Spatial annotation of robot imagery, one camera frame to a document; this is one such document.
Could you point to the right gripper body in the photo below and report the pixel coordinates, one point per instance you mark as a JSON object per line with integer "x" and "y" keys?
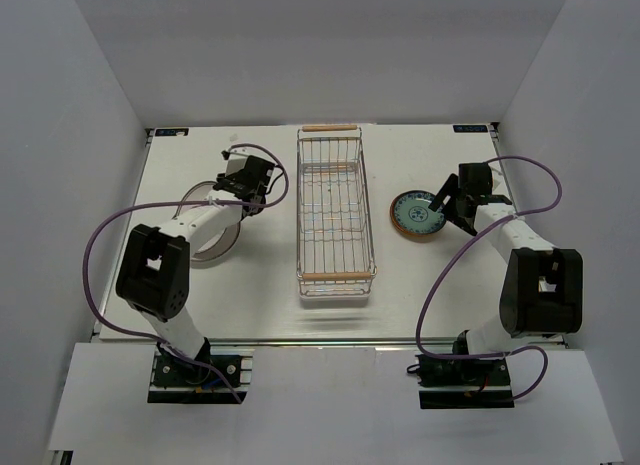
{"x": 453, "y": 214}

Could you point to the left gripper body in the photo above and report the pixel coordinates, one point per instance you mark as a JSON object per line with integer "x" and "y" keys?
{"x": 231, "y": 178}

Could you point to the dark patterned plate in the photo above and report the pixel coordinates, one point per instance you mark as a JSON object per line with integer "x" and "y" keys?
{"x": 416, "y": 214}

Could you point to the large white plate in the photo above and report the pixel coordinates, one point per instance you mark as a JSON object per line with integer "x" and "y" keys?
{"x": 220, "y": 244}

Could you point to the orange plate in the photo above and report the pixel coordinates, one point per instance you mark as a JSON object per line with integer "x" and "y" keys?
{"x": 417, "y": 236}

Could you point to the wire dish rack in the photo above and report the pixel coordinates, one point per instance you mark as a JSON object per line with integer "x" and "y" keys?
{"x": 335, "y": 246}

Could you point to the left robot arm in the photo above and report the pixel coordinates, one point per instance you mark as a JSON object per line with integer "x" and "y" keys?
{"x": 154, "y": 275}

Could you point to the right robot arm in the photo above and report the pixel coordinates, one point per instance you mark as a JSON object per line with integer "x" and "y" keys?
{"x": 542, "y": 291}

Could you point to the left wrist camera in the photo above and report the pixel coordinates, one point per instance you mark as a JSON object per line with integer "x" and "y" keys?
{"x": 235, "y": 159}

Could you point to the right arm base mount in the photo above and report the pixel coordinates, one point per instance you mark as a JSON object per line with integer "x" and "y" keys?
{"x": 462, "y": 384}

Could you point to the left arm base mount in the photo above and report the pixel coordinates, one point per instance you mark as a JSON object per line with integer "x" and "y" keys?
{"x": 173, "y": 381}

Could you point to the aluminium table rail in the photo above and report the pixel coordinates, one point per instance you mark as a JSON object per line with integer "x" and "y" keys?
{"x": 250, "y": 343}

